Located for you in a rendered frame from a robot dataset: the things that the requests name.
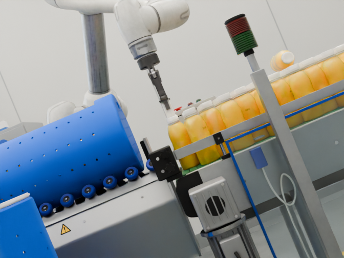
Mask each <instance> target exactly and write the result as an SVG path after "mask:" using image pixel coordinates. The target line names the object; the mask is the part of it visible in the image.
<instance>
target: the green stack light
mask: <svg viewBox="0 0 344 258"><path fill-rule="evenodd" d="M231 41H232V44H233V47H234V49H235V51H236V54H237V55H242V54H244V53H245V52H247V51H249V50H251V49H255V48H257V47H258V44H257V41H256V39H255V36H254V34H253V31H252V30H249V31H246V32H243V33H241V34H239V35H237V36H235V37H233V38H232V39H231Z"/></svg>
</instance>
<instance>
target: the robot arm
mask: <svg viewBox="0 0 344 258"><path fill-rule="evenodd" d="M45 1H46V2H47V3H48V4H50V5H51V6H53V7H56V8H61V9H64V10H75V11H78V12H79V13H80V15H81V24H82V34H83V43H84V52H85V62H86V68H87V77H88V86H89V89H88V91H87V92H86V93H85V95H84V100H83V104H82V106H75V104H74V103H72V102H70V101H62V102H59V103H57V104H55V105H53V106H51V107H50V108H48V112H47V116H46V120H47V124H50V123H52V122H54V121H57V120H59V119H61V118H64V117H66V116H69V115H71V114H73V113H76V112H79V111H81V110H83V109H86V108H88V107H90V106H93V105H94V101H95V100H97V99H99V98H102V97H104V96H107V95H109V94H113V95H114V96H115V98H116V99H117V101H118V103H119V105H120V107H121V109H122V111H123V113H124V115H125V117H126V118H127V114H128V109H127V105H126V103H125V102H124V100H123V99H122V98H121V97H119V96H117V94H116V92H115V91H114V90H113V89H112V88H111V87H110V79H109V68H108V56H107V50H106V37H105V26H104V13H114V16H115V20H116V24H117V27H118V29H119V32H120V34H121V36H122V38H123V39H124V40H125V42H126V43H127V45H128V48H129V50H130V52H131V54H132V55H133V57H134V60H137V64H138V66H139V68H140V70H142V71H143V70H146V69H148V70H149V73H148V76H149V78H150V79H151V81H152V84H153V85H154V86H155V87H156V90H157V92H158V94H159V97H160V101H159V102H160V103H161V104H162V106H163V109H164V111H165V113H166V116H167V118H170V117H172V116H175V115H176V114H175V112H174V110H173V107H172V105H171V103H170V98H168V97H167V95H166V92H165V90H164V88H163V85H162V83H161V82H162V80H161V77H160V73H159V71H158V70H155V67H154V66H156V65H158V64H159V63H160V60H159V57H158V55H157V54H156V53H155V52H156V51H157V47H156V45H155V43H154V40H153V37H152V35H153V34H156V33H162V32H166V31H170V30H173V29H175V28H178V27H180V26H182V25H183V24H184V23H186V22H187V20H188V18H189V16H190V8H189V5H188V3H187V2H186V1H185V0H149V1H145V0H45Z"/></svg>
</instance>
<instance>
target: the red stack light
mask: <svg viewBox="0 0 344 258"><path fill-rule="evenodd" d="M225 28H226V29H227V32H228V35H229V37H230V39H232V38H233V37H235V36H237V35H239V34H241V33H243V32H246V31H249V30H251V26H250V24H249V22H248V19H247V17H245V16H244V17H241V18H238V19H236V20H234V21H232V22H230V23H228V24H227V25H226V26H225Z"/></svg>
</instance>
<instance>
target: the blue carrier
mask: <svg viewBox="0 0 344 258"><path fill-rule="evenodd" d="M93 134H94V136H93ZM81 139H82V141H81ZM68 145H70V146H68ZM56 150H57V151H56ZM109 154H110V155H109ZM44 155H45V156H44ZM96 159H98V160H96ZM31 160H32V162H31ZM84 164H85V165H84ZM19 165H20V167H19ZM128 167H135V168H136V169H137V170H138V173H140V172H142V171H144V163H143V160H142V157H141V154H140V151H139V148H138V145H137V143H136V140H135V138H134V135H133V133H132V130H131V128H130V126H129V124H128V121H127V119H126V117H125V115H124V113H123V111H122V109H121V107H120V105H119V103H118V101H117V99H116V98H115V96H114V95H113V94H109V95H107V96H104V97H102V98H99V99H97V100H95V101H94V105H93V106H90V107H88V108H86V109H83V110H81V111H79V112H76V113H73V114H71V115H69V116H66V117H64V118H61V119H59V120H57V121H54V122H52V123H50V124H47V125H45V126H42V127H40V128H38V129H36V130H33V131H31V132H28V133H26V134H24V135H21V136H19V137H17V138H14V139H12V140H9V141H7V140H5V139H3V140H0V204H1V203H3V202H6V201H8V200H11V199H13V198H15V197H18V196H20V195H23V194H25V193H27V192H28V193H30V195H29V196H30V197H32V198H33V199H34V201H35V204H36V206H37V209H38V210H39V207H40V206H41V204H43V203H50V204H51V205H52V206H53V209H54V208H57V207H59V206H61V203H60V199H61V197H62V196H63V195H65V194H71V195H72V196H73V197H74V200H76V199H78V198H81V197H83V195H82V189H83V187H85V186H86V185H93V186H94V187H95V189H96V191H97V190H100V189H102V188H104V185H103V181H104V179H105V178H106V177H107V176H114V177H115V178H116V179H117V182H119V181H121V180H123V179H126V177H125V175H124V172H125V170H126V169H127V168H128ZM71 169H73V170H71ZM7 171H8V172H7ZM35 185H36V186H35ZM22 190H24V191H22ZM11 195H12V196H11ZM1 199H3V200H1Z"/></svg>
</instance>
